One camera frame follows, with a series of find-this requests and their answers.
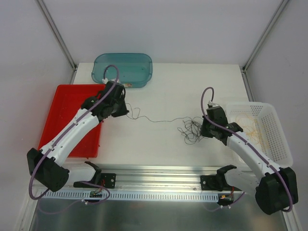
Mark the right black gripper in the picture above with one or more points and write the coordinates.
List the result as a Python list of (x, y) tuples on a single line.
[(205, 130)]

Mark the red plastic tray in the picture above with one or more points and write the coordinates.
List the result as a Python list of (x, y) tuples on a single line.
[(66, 102)]

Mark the white perforated plastic basket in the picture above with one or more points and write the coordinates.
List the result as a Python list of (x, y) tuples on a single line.
[(263, 129)]

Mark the aluminium mounting rail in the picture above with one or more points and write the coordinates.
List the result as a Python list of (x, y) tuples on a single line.
[(143, 176)]

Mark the right aluminium frame post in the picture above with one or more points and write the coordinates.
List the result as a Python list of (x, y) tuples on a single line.
[(269, 27)]

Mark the teal plastic tub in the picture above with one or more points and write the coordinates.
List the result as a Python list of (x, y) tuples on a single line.
[(135, 69)]

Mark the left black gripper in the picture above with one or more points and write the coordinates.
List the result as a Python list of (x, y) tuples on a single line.
[(121, 109)]

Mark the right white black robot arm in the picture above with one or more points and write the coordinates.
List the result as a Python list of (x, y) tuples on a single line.
[(255, 163)]

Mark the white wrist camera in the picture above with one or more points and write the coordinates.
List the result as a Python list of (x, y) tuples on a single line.
[(105, 80), (212, 104)]

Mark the aluminium frame post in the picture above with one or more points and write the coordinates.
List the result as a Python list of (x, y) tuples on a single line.
[(269, 27), (54, 29)]

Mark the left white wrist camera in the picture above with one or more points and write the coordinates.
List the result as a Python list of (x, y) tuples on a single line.
[(105, 80)]

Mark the left aluminium frame post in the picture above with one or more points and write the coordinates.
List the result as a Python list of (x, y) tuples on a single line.
[(54, 29)]

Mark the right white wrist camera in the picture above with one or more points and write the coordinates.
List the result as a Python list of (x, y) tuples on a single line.
[(212, 104)]

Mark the white slotted cable duct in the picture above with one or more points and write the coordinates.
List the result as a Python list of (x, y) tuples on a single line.
[(134, 196)]

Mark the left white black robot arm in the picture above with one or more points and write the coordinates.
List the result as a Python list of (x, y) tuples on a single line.
[(65, 149)]

